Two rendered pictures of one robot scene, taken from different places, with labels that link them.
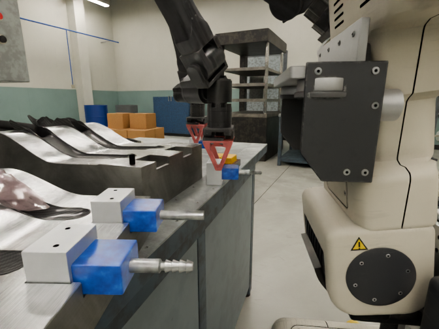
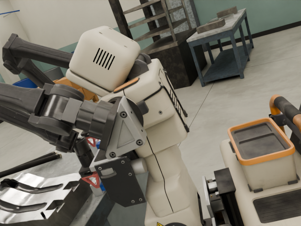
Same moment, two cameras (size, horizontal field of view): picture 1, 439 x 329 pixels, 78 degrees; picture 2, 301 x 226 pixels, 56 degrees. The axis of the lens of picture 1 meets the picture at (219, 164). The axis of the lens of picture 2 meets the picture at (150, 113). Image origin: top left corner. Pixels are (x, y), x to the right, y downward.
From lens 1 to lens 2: 0.64 m
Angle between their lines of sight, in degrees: 7
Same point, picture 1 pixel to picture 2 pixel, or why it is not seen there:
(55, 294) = not seen: outside the picture
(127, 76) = (40, 40)
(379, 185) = (153, 198)
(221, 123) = (88, 164)
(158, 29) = not seen: outside the picture
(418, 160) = (172, 177)
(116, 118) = not seen: hidden behind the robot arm
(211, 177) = (96, 192)
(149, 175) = (53, 218)
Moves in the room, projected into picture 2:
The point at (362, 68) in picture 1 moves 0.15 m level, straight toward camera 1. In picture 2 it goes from (117, 162) to (86, 199)
